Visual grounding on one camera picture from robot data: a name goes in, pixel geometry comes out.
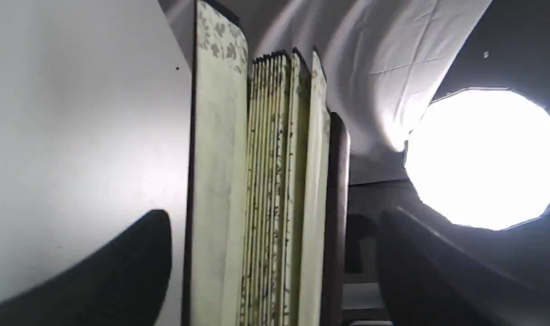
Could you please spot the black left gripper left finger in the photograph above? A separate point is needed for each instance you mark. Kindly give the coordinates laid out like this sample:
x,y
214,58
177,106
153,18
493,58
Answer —
x,y
124,283

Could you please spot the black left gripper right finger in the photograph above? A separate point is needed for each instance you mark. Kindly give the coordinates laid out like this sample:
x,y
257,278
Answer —
x,y
427,280

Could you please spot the cream paper folding fan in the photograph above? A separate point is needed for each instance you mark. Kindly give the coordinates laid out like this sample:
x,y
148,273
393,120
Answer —
x,y
261,190

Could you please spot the bright octagonal softbox light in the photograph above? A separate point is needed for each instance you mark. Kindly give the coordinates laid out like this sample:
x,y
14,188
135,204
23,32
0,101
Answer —
x,y
481,158

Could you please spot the grey fabric backdrop curtain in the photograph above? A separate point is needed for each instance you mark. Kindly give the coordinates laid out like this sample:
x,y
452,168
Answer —
x,y
384,59

